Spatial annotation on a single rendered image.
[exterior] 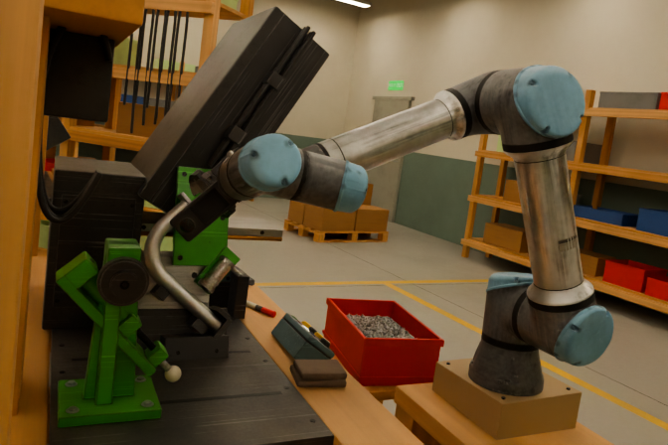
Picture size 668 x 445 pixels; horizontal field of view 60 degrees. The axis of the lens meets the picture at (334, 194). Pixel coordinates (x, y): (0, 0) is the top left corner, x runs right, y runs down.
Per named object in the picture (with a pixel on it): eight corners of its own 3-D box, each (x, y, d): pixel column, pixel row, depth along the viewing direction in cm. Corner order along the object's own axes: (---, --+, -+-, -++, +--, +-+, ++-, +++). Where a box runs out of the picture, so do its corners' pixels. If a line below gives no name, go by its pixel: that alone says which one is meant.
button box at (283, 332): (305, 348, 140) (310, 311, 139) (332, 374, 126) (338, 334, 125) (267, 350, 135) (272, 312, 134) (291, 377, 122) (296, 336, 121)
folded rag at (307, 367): (296, 387, 110) (298, 372, 109) (288, 370, 117) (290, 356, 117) (346, 388, 112) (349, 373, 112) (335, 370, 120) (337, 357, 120)
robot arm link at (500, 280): (513, 324, 128) (521, 264, 127) (559, 346, 116) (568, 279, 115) (469, 326, 123) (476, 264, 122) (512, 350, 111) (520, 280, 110)
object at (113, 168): (120, 287, 155) (132, 162, 152) (133, 328, 128) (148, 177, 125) (44, 287, 147) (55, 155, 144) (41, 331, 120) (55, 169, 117)
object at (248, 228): (261, 228, 159) (262, 218, 159) (281, 241, 145) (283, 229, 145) (110, 221, 142) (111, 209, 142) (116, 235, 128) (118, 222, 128)
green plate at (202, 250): (216, 265, 133) (220, 175, 136) (227, 266, 125) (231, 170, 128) (165, 264, 128) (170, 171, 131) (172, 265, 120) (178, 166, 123)
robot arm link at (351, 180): (345, 162, 94) (283, 144, 89) (378, 167, 84) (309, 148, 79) (333, 209, 94) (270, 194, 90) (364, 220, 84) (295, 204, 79)
